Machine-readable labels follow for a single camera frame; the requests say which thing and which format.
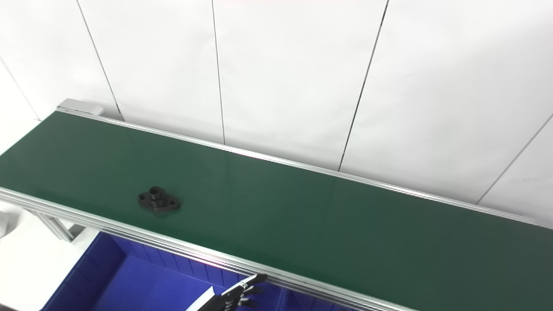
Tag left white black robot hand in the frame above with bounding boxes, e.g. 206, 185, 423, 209
186, 273, 269, 311

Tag black flanged metal part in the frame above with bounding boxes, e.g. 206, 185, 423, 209
137, 186, 182, 215

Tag blue plastic bin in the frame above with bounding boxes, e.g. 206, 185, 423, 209
276, 287, 361, 311
41, 231, 282, 311

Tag green conveyor belt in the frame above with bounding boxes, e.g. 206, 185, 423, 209
0, 98, 553, 311

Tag aluminium conveyor leg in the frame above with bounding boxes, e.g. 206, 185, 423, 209
31, 211, 88, 243

